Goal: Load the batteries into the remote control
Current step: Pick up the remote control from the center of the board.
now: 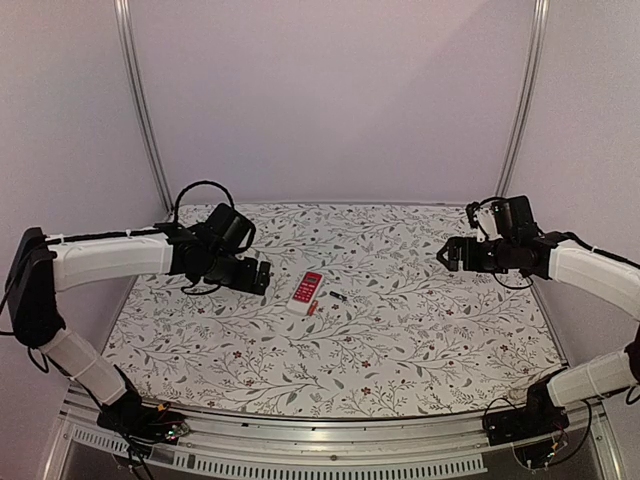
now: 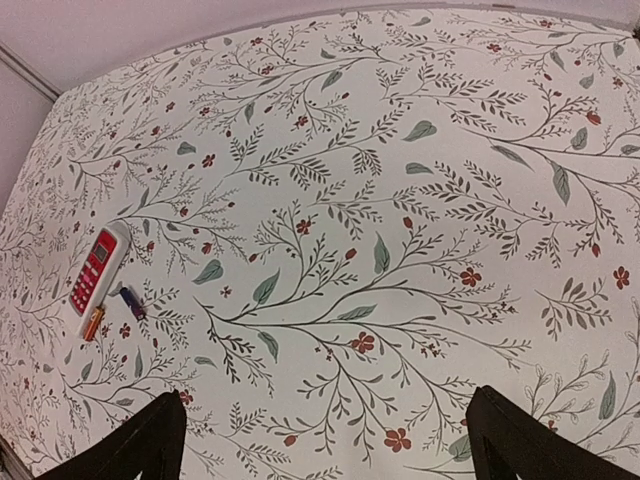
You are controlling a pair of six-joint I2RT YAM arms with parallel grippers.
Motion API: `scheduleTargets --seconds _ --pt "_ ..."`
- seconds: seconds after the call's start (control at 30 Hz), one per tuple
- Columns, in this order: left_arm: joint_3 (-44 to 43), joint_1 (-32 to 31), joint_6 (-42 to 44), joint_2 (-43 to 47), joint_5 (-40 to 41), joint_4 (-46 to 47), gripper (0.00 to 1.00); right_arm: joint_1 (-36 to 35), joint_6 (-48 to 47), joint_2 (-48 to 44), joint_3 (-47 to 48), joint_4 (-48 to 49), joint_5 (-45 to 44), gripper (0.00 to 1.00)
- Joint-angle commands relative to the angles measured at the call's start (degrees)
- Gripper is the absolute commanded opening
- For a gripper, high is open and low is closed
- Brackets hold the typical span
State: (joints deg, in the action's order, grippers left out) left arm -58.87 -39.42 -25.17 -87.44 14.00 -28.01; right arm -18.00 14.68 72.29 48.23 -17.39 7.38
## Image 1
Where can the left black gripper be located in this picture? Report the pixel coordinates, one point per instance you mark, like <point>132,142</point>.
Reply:
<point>247,281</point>

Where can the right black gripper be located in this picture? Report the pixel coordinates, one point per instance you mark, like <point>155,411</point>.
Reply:
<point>454,245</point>

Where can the white red remote control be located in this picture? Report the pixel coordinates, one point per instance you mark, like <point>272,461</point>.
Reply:
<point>305,293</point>

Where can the orange battery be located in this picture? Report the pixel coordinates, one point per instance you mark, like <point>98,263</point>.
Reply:
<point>312,308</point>

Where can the black battery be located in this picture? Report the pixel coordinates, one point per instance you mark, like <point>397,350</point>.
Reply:
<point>338,296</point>

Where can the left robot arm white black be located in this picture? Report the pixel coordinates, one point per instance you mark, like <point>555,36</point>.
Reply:
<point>211,252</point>

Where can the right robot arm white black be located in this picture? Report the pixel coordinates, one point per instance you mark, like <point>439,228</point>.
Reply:
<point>507,238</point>

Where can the floral patterned table mat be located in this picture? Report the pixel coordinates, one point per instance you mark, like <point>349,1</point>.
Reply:
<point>412,338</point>

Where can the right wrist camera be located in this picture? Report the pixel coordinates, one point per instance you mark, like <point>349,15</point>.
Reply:
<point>482,219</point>

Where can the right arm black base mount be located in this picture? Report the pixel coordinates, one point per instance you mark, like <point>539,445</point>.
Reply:
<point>538,417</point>

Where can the front aluminium rail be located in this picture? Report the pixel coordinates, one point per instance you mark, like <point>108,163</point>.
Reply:
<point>233,445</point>

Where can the right aluminium frame post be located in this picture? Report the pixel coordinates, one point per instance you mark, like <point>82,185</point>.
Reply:
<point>531,69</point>

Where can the aluminium frame post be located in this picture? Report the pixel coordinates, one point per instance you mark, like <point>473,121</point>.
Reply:
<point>531,69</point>
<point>136,85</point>

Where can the left aluminium frame post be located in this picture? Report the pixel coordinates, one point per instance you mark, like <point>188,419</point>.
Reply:
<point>136,85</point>

